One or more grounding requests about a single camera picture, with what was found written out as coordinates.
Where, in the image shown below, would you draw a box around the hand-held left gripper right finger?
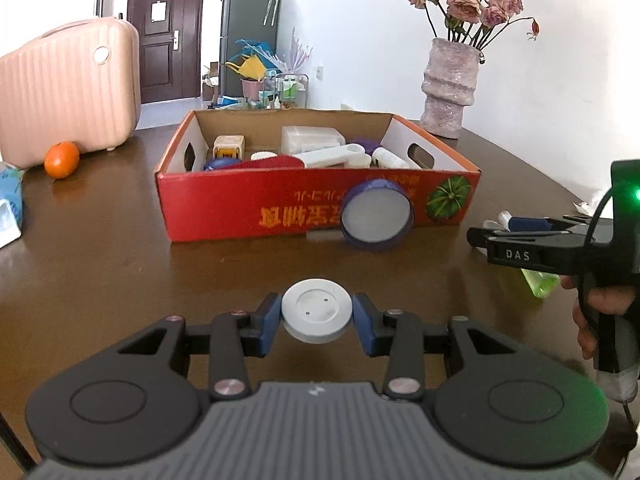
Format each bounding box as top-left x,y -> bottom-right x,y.
351,292 -> 518,403

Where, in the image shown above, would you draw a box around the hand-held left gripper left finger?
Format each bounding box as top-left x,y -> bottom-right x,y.
117,292 -> 282,402

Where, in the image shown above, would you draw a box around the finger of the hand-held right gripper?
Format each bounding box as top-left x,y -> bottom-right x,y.
466,227 -> 585,248
507,215 -> 601,235

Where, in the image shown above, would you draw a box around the green spray bottle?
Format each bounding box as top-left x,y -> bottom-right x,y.
481,210 -> 562,299

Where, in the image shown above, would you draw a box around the white spray bottle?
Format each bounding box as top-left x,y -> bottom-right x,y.
371,146 -> 422,170

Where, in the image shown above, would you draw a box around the red cardboard box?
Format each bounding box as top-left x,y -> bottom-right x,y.
154,108 -> 483,244

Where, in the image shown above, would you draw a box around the purple gear-shaped cap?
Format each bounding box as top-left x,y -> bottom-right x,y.
349,138 -> 386,157

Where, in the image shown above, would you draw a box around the red and white lint brush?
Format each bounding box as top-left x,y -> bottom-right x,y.
234,143 -> 372,171

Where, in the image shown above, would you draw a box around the white cube charger adapter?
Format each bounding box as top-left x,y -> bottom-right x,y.
212,135 -> 246,161

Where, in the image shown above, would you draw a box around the person's right hand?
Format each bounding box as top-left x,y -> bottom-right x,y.
560,275 -> 640,360

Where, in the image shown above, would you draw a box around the crumpled white tissue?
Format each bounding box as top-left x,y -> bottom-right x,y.
574,191 -> 612,218

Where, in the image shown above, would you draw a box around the purple-rimmed white round lid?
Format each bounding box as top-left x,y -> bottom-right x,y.
339,178 -> 415,252

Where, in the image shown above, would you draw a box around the pink textured vase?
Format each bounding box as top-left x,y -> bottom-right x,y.
419,37 -> 482,140

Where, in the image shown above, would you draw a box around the white plastic box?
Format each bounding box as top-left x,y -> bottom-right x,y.
280,126 -> 346,156

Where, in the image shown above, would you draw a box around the dried pink flowers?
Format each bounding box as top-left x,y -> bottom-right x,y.
385,0 -> 573,51

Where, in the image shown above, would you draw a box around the pink bin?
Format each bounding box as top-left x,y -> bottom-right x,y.
241,77 -> 266,102

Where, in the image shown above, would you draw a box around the small rack with bottles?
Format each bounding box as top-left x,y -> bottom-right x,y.
262,72 -> 308,108

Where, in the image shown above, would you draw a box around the small cardboard box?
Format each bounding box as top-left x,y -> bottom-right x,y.
201,62 -> 221,102

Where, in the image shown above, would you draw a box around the pale decorative branches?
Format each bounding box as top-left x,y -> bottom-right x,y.
287,27 -> 315,76

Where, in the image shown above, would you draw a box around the yellow plastic item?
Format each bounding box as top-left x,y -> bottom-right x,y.
225,55 -> 268,81

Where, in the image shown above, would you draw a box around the orange fruit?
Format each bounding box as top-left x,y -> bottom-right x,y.
43,141 -> 81,180

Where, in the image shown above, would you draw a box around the dark brown door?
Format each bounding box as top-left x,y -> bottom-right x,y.
127,0 -> 207,105

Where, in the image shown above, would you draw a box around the blue tissue pack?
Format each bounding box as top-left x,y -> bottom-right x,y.
0,161 -> 25,249

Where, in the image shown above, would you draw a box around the dark grey refrigerator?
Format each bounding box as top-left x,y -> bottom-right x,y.
219,0 -> 286,101

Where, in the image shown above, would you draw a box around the pink suitcase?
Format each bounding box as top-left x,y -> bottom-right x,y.
0,16 -> 142,168

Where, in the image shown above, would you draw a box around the black cable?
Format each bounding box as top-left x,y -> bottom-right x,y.
582,187 -> 618,248

